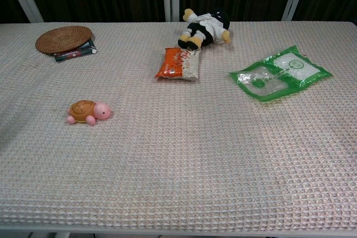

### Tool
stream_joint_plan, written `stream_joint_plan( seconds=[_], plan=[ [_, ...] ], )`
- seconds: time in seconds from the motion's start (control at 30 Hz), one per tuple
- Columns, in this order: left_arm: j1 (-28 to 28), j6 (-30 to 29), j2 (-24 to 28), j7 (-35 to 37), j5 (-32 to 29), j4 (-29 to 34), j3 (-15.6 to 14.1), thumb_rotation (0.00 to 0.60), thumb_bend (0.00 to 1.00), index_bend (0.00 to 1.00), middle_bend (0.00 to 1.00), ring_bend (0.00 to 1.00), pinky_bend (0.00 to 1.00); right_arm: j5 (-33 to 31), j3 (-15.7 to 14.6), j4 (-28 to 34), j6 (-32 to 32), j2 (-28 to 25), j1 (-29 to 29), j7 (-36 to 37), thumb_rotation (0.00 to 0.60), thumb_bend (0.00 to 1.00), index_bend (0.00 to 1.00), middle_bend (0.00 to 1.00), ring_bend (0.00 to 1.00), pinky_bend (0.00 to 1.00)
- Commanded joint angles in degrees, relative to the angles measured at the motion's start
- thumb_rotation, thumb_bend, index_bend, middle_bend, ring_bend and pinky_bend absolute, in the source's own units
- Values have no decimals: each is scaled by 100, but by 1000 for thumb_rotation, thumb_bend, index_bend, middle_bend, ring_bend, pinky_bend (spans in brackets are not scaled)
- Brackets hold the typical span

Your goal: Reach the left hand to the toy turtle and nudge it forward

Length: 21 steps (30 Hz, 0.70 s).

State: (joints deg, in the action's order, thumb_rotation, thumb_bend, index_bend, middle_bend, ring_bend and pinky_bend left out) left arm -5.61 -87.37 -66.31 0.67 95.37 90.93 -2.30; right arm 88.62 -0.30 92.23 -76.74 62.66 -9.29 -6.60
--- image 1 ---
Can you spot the pink turtle toy orange shell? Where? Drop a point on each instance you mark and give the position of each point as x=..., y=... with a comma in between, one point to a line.
x=83, y=111

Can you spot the black white yellow plush toy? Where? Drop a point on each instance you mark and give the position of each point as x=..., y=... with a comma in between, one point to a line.
x=205, y=29

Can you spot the orange and white rice bag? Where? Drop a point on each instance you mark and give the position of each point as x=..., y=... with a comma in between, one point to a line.
x=174, y=63

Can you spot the beige waffle tablecloth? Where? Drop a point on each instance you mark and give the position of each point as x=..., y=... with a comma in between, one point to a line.
x=178, y=151

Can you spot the green clear plastic bag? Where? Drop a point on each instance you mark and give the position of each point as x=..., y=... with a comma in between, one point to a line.
x=281, y=75

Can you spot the round woven rattan tray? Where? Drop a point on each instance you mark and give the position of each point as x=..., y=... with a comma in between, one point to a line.
x=63, y=39

